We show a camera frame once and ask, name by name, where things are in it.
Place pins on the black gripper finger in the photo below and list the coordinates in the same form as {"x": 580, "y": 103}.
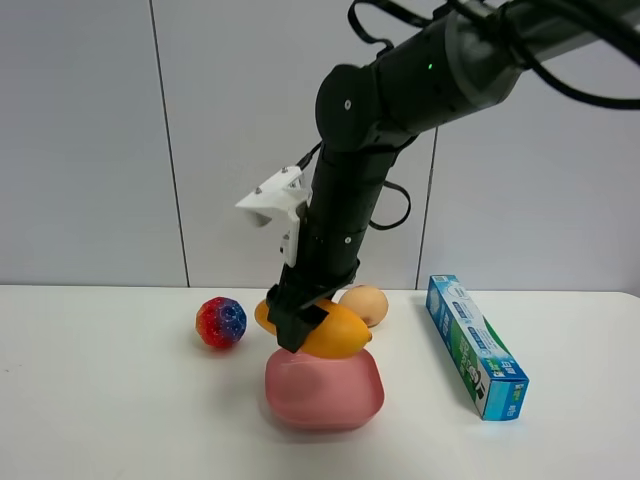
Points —
{"x": 293, "y": 328}

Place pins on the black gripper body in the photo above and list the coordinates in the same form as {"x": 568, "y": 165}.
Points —
{"x": 297, "y": 289}

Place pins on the yellow mango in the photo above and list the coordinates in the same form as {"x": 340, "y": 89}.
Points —
{"x": 341, "y": 335}

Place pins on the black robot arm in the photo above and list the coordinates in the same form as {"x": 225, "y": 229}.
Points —
{"x": 465, "y": 58}

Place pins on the pink square plate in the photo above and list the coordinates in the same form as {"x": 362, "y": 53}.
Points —
{"x": 313, "y": 394}

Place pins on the multicolour dimpled ball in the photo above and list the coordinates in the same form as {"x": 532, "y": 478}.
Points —
{"x": 221, "y": 323}

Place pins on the blue green toothpaste box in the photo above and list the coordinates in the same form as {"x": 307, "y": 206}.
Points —
{"x": 493, "y": 378}

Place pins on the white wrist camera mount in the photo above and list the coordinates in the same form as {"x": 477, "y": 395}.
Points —
{"x": 276, "y": 205}

